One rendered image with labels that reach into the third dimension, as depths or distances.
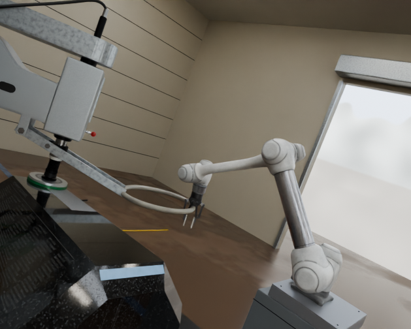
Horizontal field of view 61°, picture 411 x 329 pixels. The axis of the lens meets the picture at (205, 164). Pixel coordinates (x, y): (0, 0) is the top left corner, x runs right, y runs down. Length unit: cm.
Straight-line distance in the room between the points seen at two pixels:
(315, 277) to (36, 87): 167
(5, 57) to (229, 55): 637
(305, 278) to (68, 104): 148
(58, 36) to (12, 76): 32
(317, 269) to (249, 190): 522
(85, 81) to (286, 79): 539
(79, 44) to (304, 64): 541
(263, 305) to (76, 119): 140
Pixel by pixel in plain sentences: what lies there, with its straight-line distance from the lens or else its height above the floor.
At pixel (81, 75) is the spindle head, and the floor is 152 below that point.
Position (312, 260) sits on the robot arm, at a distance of 172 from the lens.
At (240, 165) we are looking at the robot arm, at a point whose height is 136.
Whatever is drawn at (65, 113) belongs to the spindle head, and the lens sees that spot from 206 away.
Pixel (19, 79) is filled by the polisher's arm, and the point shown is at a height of 138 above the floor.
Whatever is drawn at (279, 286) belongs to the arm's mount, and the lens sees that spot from 192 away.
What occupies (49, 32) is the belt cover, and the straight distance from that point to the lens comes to 209.
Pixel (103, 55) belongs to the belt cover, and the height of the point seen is 166.
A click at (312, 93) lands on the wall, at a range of 670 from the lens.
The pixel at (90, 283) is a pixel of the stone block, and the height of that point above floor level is 81.
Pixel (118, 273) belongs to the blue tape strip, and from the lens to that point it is 144.
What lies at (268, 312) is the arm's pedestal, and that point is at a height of 73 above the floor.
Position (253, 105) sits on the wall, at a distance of 721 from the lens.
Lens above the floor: 146
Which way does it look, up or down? 5 degrees down
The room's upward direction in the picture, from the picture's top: 21 degrees clockwise
